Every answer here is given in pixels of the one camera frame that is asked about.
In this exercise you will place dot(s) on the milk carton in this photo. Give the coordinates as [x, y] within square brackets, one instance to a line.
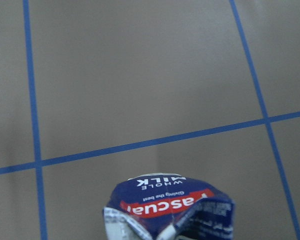
[166, 206]

